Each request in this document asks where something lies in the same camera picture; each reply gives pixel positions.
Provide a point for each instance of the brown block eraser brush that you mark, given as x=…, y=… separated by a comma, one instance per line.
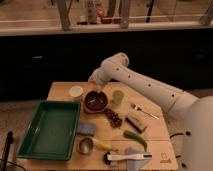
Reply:
x=135, y=123

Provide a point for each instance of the grey folded cloth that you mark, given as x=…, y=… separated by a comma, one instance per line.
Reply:
x=136, y=165

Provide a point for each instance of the small metal cup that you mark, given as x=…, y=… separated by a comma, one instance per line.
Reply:
x=85, y=146

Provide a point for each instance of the black pole stand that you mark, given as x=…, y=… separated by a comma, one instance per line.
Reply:
x=9, y=140

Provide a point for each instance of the green plastic tray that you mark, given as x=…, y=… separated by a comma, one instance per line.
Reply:
x=51, y=132

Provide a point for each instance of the white paper cup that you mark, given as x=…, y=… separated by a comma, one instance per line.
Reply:
x=76, y=93

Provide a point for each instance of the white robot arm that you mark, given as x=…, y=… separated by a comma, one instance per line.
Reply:
x=196, y=113

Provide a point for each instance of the bunch of dark grapes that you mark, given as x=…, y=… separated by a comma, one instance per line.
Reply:
x=113, y=118

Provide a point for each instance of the green chili pepper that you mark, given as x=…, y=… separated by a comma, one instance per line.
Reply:
x=134, y=136

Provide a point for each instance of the green plastic cup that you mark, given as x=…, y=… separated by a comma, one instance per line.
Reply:
x=117, y=97

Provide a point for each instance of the silver fork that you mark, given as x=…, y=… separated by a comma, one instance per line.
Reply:
x=138, y=108

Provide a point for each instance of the blue sponge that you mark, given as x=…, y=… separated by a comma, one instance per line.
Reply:
x=86, y=129

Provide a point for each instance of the yellow corn cob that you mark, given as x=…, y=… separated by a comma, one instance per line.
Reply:
x=103, y=145

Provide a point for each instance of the brown wooden bowl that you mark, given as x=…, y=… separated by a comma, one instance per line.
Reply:
x=95, y=102

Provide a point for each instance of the white handled dish brush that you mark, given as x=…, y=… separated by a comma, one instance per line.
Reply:
x=108, y=157

